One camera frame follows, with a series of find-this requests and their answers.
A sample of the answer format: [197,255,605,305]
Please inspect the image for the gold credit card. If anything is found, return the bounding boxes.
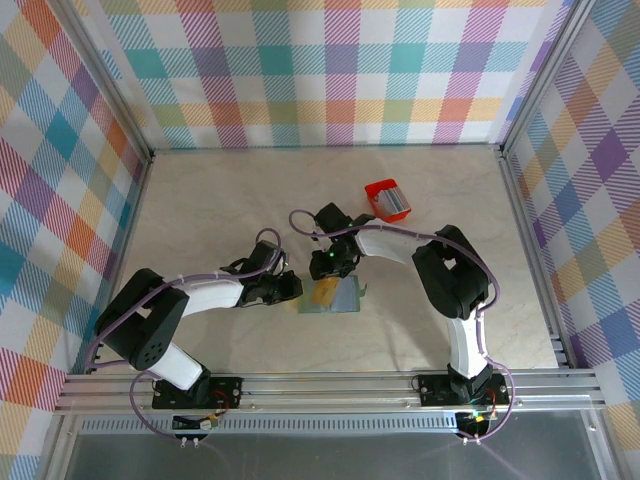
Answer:
[310,278,339,307]

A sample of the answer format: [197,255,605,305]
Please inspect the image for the green card holder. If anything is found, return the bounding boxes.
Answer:
[298,274,369,315]

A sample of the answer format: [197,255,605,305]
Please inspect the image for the red card box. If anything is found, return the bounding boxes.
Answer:
[363,177,413,223]

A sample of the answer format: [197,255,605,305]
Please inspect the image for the silver credit card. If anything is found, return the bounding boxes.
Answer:
[385,187,409,215]

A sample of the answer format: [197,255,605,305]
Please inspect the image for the grey metal sheet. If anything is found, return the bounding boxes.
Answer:
[43,414,619,480]

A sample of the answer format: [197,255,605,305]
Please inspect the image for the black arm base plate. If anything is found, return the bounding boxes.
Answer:
[417,372,511,407]
[152,375,245,411]

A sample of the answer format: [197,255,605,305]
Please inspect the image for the aluminium mounting rail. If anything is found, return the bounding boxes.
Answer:
[53,368,607,417]

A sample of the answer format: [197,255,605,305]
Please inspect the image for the aluminium side rail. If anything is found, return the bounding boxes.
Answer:
[107,157,154,301]
[497,152,576,371]

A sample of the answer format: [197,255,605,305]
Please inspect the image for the slotted metal cable duct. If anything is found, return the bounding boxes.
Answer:
[78,417,464,436]

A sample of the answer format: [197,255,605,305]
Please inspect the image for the aluminium frame post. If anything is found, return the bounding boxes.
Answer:
[498,0,596,157]
[58,0,155,164]

